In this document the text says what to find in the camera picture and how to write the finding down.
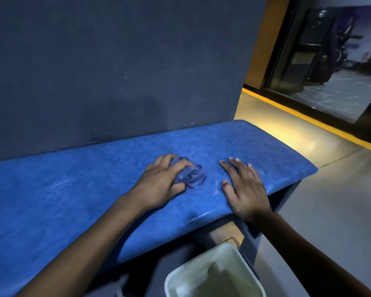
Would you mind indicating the white plastic storage box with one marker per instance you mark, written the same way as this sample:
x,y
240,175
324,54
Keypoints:
x,y
204,275

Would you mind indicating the blue padded bench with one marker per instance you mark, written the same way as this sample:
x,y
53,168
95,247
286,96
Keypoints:
x,y
65,188

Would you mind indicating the person's right forearm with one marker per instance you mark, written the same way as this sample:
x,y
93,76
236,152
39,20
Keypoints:
x,y
309,256

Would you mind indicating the person's left forearm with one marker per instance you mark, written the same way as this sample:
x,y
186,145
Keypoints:
x,y
86,247

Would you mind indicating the black framed glass door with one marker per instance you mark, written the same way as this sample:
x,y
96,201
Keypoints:
x,y
321,58

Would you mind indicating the person's right hand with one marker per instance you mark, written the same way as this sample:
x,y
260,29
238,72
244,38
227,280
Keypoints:
x,y
249,194

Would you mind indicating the blue cleaning cloth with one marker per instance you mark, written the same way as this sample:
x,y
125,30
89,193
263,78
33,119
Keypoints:
x,y
194,176

